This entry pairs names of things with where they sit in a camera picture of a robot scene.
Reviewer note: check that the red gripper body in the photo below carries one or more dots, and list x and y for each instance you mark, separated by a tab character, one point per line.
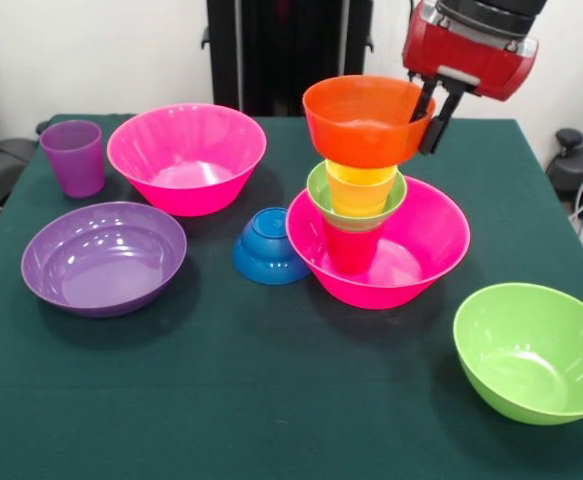
466	60

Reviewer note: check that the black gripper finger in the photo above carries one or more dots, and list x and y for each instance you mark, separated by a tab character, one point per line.
438	130
424	102

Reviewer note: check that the red plastic bowl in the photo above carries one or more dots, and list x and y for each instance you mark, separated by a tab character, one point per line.
361	140

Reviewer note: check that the small lime green bowl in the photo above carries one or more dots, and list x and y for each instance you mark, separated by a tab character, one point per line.
396	197

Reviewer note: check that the yellow plastic cup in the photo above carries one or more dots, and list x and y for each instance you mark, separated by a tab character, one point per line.
361	190

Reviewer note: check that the magenta plastic bowl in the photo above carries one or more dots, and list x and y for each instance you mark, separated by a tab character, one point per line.
436	250
186	150

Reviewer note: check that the pink red plastic cup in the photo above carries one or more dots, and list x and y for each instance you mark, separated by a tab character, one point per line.
351	250

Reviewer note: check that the blue plastic bowl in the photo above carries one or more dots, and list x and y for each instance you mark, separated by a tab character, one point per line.
261	250

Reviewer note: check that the purple plastic bowl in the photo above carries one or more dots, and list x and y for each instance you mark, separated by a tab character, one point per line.
101	260

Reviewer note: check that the large lime green bowl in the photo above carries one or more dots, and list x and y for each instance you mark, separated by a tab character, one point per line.
531	350

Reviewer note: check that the dark green tablecloth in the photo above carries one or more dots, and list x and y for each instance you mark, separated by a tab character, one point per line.
271	375

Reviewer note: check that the purple plastic cup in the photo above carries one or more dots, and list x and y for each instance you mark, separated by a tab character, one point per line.
73	160

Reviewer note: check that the grey pedestal foot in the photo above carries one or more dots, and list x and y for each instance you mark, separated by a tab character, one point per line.
566	175
1	165

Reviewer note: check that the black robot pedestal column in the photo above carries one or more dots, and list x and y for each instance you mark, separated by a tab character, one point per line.
281	60

